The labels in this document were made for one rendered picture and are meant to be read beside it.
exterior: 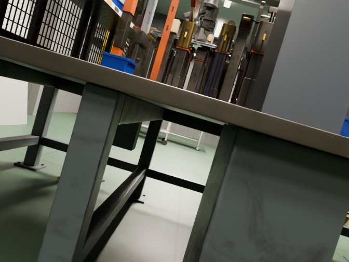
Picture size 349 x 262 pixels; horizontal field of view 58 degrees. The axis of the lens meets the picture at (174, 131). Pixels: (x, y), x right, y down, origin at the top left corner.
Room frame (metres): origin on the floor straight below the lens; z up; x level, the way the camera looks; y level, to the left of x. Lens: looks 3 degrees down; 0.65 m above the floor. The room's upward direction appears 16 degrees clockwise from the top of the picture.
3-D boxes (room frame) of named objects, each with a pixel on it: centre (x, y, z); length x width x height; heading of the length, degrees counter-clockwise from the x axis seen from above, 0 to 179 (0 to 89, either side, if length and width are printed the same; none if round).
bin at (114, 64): (1.20, 0.27, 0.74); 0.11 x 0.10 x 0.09; 80
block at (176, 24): (1.49, 0.14, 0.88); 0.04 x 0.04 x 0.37; 80
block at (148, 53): (1.78, 0.28, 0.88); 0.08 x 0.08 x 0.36; 80
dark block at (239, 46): (1.35, -0.16, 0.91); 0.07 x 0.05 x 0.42; 170
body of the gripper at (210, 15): (1.64, 0.00, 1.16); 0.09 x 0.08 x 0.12; 80
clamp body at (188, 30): (1.42, 0.07, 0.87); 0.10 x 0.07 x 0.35; 170
